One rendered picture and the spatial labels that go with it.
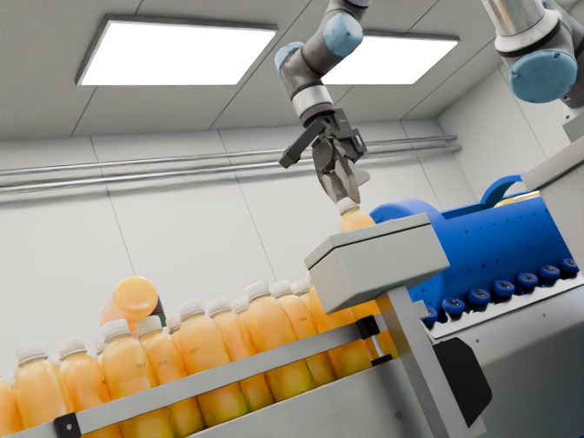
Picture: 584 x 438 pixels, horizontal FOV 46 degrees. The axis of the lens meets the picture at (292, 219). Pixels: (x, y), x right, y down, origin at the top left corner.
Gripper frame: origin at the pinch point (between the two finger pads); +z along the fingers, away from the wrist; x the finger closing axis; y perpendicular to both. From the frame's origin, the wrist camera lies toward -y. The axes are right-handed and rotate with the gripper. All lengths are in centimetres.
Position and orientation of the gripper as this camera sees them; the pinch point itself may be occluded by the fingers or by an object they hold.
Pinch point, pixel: (347, 203)
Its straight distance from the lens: 132.1
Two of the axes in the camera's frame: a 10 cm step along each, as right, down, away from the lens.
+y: 8.4, -1.9, 5.1
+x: -4.0, 4.2, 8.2
